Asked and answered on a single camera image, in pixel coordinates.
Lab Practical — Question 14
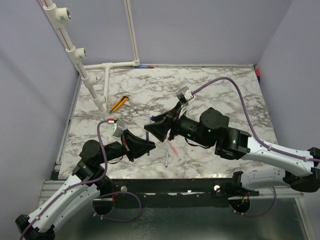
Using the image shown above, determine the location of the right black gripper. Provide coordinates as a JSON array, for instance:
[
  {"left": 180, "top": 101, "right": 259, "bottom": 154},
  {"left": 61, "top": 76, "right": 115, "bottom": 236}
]
[{"left": 143, "top": 101, "right": 213, "bottom": 149}]

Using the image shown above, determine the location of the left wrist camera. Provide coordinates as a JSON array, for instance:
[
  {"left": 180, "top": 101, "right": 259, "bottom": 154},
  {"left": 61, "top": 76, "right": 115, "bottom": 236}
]
[{"left": 112, "top": 120, "right": 126, "bottom": 139}]

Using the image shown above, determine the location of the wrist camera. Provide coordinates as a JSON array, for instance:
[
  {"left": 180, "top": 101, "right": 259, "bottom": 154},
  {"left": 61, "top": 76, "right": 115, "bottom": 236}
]
[
  {"left": 176, "top": 86, "right": 195, "bottom": 104},
  {"left": 112, "top": 120, "right": 126, "bottom": 139}
]

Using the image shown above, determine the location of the aluminium frame rail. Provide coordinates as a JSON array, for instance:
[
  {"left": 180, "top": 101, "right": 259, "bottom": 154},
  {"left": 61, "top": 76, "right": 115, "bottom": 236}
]
[{"left": 39, "top": 180, "right": 65, "bottom": 201}]

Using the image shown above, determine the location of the dark blue pen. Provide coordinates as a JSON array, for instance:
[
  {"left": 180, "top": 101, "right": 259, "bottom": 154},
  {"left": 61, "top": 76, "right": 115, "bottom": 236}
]
[{"left": 145, "top": 131, "right": 150, "bottom": 156}]

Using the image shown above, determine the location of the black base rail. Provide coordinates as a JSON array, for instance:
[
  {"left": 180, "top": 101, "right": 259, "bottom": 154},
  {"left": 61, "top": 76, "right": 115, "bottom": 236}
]
[{"left": 82, "top": 178, "right": 261, "bottom": 208}]

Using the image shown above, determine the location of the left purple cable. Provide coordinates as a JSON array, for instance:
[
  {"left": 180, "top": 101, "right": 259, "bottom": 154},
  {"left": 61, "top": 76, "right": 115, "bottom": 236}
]
[{"left": 18, "top": 119, "right": 142, "bottom": 240}]

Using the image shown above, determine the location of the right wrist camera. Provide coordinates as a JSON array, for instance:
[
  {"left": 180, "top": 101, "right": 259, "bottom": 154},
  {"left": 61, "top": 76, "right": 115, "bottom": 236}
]
[{"left": 176, "top": 86, "right": 195, "bottom": 104}]

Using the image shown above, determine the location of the red clamp at corner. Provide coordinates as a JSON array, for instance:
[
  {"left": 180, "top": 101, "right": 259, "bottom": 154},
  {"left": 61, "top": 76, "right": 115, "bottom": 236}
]
[{"left": 255, "top": 68, "right": 261, "bottom": 79}]

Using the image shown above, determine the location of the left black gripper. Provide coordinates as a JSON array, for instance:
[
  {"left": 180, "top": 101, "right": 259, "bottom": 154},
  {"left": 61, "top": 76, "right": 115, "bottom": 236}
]
[{"left": 97, "top": 128, "right": 156, "bottom": 165}]

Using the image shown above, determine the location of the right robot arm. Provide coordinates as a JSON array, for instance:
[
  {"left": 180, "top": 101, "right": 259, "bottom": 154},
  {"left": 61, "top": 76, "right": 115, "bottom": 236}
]
[{"left": 144, "top": 106, "right": 320, "bottom": 196}]

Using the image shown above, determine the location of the grey pen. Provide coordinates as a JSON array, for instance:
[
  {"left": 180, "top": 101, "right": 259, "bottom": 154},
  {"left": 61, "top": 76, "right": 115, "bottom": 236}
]
[{"left": 165, "top": 150, "right": 169, "bottom": 168}]

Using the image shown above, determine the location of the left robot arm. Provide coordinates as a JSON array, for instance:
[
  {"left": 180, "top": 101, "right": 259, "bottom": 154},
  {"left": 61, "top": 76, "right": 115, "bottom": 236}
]
[{"left": 15, "top": 129, "right": 156, "bottom": 240}]

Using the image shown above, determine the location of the white pvc pipe frame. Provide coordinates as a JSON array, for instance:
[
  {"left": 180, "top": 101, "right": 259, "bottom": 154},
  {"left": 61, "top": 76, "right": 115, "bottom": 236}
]
[{"left": 39, "top": 0, "right": 140, "bottom": 114}]

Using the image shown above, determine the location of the red pen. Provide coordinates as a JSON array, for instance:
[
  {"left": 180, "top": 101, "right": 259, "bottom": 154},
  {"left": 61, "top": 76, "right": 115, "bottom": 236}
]
[{"left": 168, "top": 141, "right": 179, "bottom": 158}]

